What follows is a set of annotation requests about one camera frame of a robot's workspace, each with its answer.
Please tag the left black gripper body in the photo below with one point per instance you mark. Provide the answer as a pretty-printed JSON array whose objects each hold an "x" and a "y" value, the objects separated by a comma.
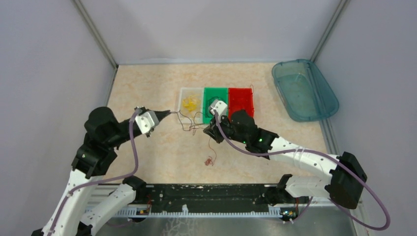
[{"x": 148, "y": 133}]

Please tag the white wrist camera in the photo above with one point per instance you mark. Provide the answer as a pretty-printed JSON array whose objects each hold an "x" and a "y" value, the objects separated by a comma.
[
  {"x": 219, "y": 107},
  {"x": 143, "y": 120}
]

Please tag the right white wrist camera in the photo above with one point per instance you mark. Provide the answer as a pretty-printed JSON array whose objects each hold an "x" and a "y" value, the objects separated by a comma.
[{"x": 219, "y": 107}]

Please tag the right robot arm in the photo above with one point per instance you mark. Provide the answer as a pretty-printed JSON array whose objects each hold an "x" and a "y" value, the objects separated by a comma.
[{"x": 339, "y": 178}]

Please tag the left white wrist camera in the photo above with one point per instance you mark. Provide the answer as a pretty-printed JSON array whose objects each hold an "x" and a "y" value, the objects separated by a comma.
[{"x": 143, "y": 120}]

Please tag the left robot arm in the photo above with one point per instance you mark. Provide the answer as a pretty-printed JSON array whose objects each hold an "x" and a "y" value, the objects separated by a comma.
[{"x": 104, "y": 135}]

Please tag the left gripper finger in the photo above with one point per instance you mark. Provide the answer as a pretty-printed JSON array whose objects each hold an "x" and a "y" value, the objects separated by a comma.
[
  {"x": 160, "y": 118},
  {"x": 163, "y": 113}
]

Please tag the red plastic bin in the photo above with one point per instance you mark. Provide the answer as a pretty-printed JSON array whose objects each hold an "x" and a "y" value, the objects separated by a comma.
[{"x": 240, "y": 99}]

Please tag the white toothed cable duct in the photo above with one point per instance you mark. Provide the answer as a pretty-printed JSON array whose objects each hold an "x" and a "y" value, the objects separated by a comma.
[{"x": 133, "y": 212}]

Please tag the white plastic bin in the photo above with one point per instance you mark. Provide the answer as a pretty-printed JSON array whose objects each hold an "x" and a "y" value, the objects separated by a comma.
[{"x": 190, "y": 105}]

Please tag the green plastic bin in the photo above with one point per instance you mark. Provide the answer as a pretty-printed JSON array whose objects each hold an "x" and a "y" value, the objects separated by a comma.
[{"x": 211, "y": 94}]

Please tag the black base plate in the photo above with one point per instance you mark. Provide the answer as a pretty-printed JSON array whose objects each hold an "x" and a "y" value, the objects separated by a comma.
[{"x": 214, "y": 198}]

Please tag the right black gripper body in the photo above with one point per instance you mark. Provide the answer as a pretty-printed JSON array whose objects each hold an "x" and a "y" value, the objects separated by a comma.
[{"x": 227, "y": 127}]

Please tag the teal transparent tub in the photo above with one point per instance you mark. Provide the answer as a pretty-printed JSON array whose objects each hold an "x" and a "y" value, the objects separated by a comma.
[{"x": 304, "y": 91}]

